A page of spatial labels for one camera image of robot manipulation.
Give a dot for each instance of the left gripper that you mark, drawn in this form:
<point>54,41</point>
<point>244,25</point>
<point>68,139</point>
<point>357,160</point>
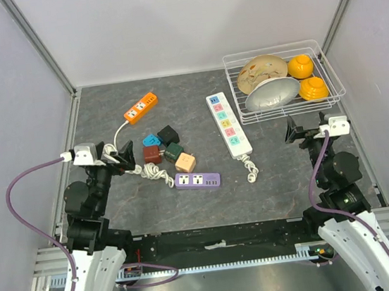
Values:
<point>125,156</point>

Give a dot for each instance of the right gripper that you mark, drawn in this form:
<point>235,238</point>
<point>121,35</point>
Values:
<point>309,138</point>

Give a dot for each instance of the black cube socket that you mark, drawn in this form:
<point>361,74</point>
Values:
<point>168,135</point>

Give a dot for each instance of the dark green cube socket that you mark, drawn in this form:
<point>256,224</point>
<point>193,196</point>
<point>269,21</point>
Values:
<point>172,152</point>

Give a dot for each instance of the beige cube socket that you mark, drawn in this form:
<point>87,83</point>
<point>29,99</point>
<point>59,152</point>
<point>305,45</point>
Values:
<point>185,163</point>

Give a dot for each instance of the white multicolour power strip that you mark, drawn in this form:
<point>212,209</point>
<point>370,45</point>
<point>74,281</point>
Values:
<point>228,125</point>

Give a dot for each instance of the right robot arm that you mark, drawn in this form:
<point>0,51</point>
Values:
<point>339,213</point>

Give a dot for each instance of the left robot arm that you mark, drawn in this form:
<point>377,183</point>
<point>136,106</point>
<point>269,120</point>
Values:
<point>96,251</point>

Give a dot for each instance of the lower yellow bowl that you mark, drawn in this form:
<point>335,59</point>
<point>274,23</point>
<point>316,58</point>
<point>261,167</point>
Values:
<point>313,88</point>

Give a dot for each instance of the yellow bowl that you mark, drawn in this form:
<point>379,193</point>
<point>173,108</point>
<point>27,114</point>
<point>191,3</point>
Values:
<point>313,88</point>
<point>301,67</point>

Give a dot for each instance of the red-brown cube socket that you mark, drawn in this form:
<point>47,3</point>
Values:
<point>152,154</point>

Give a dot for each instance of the blue cube socket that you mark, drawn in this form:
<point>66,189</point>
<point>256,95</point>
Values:
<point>151,140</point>

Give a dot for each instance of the orange power strip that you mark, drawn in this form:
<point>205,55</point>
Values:
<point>141,108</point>

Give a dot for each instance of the grey white plate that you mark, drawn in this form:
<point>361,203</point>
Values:
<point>272,93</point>

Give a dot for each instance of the upper yellow bowl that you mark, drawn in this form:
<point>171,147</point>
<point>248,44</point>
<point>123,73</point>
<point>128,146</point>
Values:
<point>301,67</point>

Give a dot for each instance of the beige floral plate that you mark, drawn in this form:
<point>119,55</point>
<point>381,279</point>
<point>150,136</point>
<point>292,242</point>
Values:
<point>259,69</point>

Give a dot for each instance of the purple power strip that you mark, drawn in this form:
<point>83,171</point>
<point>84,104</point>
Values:
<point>197,181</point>

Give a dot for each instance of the white wire dish rack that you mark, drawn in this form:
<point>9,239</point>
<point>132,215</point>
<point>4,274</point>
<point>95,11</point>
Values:
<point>297,105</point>

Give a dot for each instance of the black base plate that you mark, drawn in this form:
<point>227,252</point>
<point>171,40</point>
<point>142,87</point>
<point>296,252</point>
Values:
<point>222,244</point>

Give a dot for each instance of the slotted cable duct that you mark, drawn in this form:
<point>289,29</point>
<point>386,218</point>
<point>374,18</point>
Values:
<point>302,253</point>

